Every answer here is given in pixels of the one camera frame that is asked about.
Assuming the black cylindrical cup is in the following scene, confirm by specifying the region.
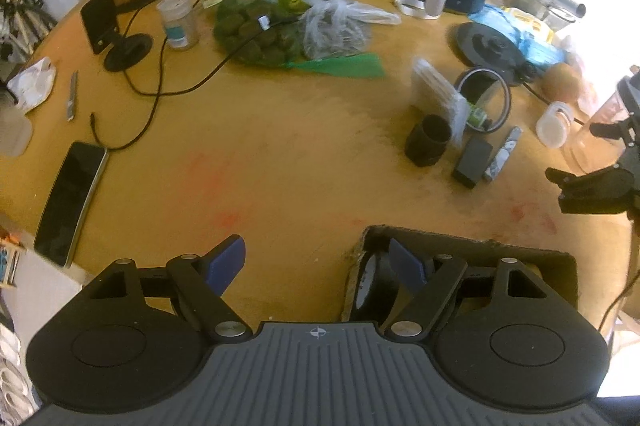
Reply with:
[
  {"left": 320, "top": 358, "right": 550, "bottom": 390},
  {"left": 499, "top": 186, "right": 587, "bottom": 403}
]
[{"left": 405, "top": 115, "right": 454, "bottom": 168}]

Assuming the green net bag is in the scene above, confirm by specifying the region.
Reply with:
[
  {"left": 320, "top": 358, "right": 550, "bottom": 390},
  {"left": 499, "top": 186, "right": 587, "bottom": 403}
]
[{"left": 212, "top": 0, "right": 387, "bottom": 80}]

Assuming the yellow packet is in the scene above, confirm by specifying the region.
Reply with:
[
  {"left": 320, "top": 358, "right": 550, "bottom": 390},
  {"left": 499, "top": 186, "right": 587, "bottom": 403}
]
[{"left": 504, "top": 6, "right": 554, "bottom": 43}]

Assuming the dark cardboard storage box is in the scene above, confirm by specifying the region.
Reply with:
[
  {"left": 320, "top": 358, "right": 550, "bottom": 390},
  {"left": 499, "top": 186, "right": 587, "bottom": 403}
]
[{"left": 342, "top": 225, "right": 580, "bottom": 323}]

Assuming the bicycle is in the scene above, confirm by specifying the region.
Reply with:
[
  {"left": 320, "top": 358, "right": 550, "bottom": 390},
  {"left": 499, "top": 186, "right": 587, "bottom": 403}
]
[{"left": 0, "top": 0, "right": 57, "bottom": 59}]

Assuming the black kettle base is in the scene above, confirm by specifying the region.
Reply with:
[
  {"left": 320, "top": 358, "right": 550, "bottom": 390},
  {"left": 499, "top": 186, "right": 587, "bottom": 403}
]
[{"left": 452, "top": 22, "right": 544, "bottom": 87}]

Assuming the white strap loop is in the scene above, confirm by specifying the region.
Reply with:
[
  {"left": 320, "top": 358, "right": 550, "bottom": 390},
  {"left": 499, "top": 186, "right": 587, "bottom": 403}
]
[{"left": 394, "top": 0, "right": 444, "bottom": 20}]

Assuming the black power cord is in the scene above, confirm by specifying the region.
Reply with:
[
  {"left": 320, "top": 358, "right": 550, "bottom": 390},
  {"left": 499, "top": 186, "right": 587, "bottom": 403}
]
[{"left": 520, "top": 68, "right": 587, "bottom": 127}]

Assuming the wooden desktop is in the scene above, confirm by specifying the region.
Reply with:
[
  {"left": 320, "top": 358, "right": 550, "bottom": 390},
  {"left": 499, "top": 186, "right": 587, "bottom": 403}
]
[{"left": 0, "top": 0, "right": 640, "bottom": 342}]

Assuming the clear shaker bottle grey lid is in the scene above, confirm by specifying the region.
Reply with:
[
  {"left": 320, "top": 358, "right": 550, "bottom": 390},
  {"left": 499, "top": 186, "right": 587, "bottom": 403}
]
[{"left": 565, "top": 66, "right": 640, "bottom": 175}]

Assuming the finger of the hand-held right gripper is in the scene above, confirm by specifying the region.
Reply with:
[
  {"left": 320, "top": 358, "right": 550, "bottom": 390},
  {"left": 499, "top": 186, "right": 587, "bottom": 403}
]
[
  {"left": 588, "top": 107, "right": 640, "bottom": 170},
  {"left": 544, "top": 166, "right": 637, "bottom": 215}
]

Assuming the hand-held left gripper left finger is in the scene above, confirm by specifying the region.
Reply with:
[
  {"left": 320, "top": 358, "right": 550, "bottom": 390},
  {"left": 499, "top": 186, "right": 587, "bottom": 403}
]
[{"left": 92, "top": 234, "right": 253, "bottom": 344}]

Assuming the cotton swab box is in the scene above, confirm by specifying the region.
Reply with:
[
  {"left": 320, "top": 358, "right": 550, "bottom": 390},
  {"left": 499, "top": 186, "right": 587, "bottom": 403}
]
[{"left": 410, "top": 58, "right": 469, "bottom": 148}]

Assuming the black charging cable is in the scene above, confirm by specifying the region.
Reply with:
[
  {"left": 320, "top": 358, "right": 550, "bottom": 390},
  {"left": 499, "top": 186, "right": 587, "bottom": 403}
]
[{"left": 89, "top": 0, "right": 301, "bottom": 152}]

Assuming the white crumpled bag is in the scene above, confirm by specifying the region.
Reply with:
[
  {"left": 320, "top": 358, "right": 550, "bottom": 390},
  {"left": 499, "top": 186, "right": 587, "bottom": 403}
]
[{"left": 6, "top": 58, "right": 56, "bottom": 115}]

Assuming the clear bag of seeds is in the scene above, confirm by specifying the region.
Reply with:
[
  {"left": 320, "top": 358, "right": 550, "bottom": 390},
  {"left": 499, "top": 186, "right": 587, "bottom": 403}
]
[{"left": 269, "top": 0, "right": 402, "bottom": 60}]

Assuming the small spice jar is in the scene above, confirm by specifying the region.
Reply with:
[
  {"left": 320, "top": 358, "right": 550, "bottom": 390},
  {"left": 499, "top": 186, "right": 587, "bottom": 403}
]
[{"left": 156, "top": 0, "right": 201, "bottom": 52}]

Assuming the black smartphone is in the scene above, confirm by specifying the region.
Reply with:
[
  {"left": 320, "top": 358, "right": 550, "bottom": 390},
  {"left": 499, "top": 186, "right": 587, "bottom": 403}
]
[{"left": 33, "top": 141, "right": 110, "bottom": 270}]

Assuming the black phone stand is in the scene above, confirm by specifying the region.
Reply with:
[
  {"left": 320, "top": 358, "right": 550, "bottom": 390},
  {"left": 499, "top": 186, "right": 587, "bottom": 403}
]
[{"left": 79, "top": 0, "right": 154, "bottom": 72}]

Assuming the blue wipes packet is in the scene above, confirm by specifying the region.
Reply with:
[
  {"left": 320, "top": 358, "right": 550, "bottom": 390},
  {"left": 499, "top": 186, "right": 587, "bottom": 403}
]
[{"left": 469, "top": 3, "right": 570, "bottom": 68}]

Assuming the silver foil roll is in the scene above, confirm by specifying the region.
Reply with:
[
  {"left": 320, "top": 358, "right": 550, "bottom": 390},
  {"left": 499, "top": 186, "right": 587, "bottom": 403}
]
[{"left": 547, "top": 0, "right": 587, "bottom": 19}]

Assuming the patterned silver bar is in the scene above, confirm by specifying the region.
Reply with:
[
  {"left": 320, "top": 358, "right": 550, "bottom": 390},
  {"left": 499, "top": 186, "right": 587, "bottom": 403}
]
[{"left": 482, "top": 126, "right": 524, "bottom": 184}]

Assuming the brown apple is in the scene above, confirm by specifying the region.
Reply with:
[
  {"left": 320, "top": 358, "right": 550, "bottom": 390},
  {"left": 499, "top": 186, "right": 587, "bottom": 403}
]
[{"left": 542, "top": 62, "right": 584, "bottom": 105}]

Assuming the small black box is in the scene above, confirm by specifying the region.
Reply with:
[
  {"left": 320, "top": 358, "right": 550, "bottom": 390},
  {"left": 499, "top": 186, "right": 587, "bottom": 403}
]
[{"left": 451, "top": 138, "right": 496, "bottom": 190}]

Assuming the white plastic jar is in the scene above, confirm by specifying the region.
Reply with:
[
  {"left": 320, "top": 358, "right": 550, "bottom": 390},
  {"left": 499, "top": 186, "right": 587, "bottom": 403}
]
[{"left": 535, "top": 101, "right": 574, "bottom": 150}]

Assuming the green tube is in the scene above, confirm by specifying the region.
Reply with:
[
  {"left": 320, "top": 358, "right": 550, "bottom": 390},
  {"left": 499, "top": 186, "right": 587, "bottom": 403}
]
[{"left": 465, "top": 101, "right": 494, "bottom": 130}]

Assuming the white translucent container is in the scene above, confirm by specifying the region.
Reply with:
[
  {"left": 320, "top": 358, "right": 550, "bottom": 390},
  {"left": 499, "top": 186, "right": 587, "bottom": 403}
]
[{"left": 0, "top": 110, "right": 34, "bottom": 158}]

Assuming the round mirror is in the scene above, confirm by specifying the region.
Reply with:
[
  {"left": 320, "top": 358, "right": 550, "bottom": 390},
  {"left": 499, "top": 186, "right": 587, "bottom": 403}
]
[{"left": 454, "top": 67, "right": 512, "bottom": 133}]

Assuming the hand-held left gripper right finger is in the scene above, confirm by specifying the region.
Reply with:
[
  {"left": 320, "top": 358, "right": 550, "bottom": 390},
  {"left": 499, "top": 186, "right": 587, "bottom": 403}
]
[{"left": 384, "top": 237, "right": 555, "bottom": 342}]

